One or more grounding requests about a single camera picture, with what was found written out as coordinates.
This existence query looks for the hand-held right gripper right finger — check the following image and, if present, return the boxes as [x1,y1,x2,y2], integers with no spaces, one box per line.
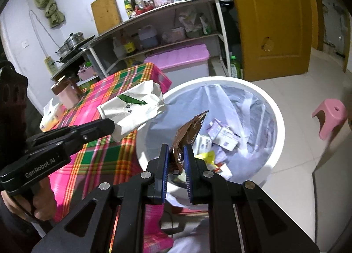
[183,145,321,253]

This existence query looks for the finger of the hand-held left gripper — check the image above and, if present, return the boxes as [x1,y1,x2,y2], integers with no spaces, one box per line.
[64,118,115,155]
[26,125,80,146]

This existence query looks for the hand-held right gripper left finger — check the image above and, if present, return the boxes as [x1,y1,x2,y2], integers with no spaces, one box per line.
[31,144,169,253]

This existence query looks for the brown snack wrapper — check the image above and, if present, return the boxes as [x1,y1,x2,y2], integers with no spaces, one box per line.
[168,110,210,175]

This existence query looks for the white paper bag green print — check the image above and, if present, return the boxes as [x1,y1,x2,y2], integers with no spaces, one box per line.
[97,80,166,143]

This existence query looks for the purple white carton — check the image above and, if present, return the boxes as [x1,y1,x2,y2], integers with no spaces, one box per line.
[208,119,240,152]

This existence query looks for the white round trash bin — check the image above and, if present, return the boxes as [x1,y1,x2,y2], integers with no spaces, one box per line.
[136,76,285,209]

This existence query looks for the person's left hand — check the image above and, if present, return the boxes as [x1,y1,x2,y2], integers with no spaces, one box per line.
[5,179,55,222]

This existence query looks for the yellow white tissue pack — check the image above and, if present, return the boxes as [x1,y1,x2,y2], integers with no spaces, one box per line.
[39,98,65,132]

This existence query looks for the yellow wrapper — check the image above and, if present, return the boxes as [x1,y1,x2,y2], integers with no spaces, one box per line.
[197,151,216,165]

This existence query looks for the pink green plaid tablecloth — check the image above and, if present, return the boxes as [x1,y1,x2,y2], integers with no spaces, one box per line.
[38,62,174,251]

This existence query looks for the red plastic stool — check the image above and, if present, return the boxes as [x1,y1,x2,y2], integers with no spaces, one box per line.
[168,204,207,215]

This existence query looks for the white red packet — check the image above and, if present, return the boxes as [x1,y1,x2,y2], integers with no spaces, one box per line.
[213,162,232,180]

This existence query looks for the pink jug with brown lid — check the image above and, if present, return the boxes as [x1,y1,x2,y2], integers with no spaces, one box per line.
[50,75,83,109]

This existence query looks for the dark brown chair back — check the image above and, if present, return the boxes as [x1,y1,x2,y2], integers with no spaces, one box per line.
[0,60,28,143]

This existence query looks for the small pink container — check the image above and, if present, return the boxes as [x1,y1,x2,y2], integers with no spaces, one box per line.
[78,62,97,81]

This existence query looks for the grey side table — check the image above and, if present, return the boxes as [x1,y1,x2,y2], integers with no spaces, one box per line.
[51,48,102,83]

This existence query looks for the yellow power strip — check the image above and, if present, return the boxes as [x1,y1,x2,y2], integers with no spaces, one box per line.
[44,56,58,75]

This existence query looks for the steel pot on stove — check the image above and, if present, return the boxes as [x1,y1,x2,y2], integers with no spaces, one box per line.
[56,36,95,62]

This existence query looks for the clear plastic bottle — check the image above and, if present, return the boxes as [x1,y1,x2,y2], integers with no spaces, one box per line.
[113,37,125,59]

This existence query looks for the dark bottle with yellow label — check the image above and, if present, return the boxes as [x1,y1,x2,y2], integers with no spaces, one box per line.
[123,36,136,55]

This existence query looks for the translucent bin liner bag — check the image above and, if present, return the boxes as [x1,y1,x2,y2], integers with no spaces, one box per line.
[143,84,277,187]

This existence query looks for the plastic jug of dark liquid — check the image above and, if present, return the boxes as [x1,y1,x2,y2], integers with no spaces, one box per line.
[137,25,159,49]

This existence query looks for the storage box with purple lid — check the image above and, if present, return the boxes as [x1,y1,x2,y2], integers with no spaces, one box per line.
[143,43,210,79]

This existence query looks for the wooden cutting board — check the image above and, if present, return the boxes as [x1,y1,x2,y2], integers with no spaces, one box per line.
[91,0,123,35]

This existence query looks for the green soda bottle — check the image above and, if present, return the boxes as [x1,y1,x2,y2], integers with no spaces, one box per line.
[229,52,242,79]

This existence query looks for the green glass bottle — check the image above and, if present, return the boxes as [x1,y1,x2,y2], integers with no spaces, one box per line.
[123,0,133,19]

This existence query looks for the pink plastic jar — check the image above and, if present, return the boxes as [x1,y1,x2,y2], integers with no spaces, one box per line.
[170,27,185,40]

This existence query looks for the red tray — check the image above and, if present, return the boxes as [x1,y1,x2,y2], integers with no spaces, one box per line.
[135,5,154,15]

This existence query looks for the crumpled plastic bags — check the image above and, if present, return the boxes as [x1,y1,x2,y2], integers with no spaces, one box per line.
[177,8,212,39]

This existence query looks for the white kitchen shelf unit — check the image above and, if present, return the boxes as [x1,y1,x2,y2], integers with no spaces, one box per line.
[82,0,233,77]

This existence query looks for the grey cabinet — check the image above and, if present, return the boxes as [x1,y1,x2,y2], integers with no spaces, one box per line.
[312,148,352,253]

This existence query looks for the pink plastic stool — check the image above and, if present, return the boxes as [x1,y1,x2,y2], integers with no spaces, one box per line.
[312,98,347,141]

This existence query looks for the yellow wooden door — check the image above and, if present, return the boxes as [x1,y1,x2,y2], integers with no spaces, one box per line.
[224,0,319,81]

